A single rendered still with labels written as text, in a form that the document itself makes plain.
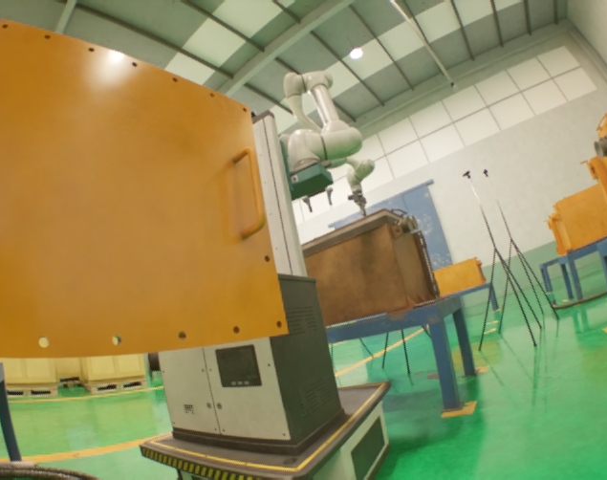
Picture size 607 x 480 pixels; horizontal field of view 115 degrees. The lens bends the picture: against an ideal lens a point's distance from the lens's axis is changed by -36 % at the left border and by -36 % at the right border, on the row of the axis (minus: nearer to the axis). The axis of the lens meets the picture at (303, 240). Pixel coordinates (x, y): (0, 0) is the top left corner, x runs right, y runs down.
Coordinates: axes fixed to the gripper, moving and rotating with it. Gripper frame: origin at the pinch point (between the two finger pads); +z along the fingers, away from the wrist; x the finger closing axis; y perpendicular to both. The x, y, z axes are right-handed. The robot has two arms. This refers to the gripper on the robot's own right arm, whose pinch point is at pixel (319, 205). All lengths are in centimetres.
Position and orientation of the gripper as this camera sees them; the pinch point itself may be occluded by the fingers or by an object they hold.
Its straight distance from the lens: 180.7
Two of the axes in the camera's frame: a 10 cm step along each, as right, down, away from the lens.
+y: -4.8, -1.6, -8.6
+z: 2.0, 9.4, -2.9
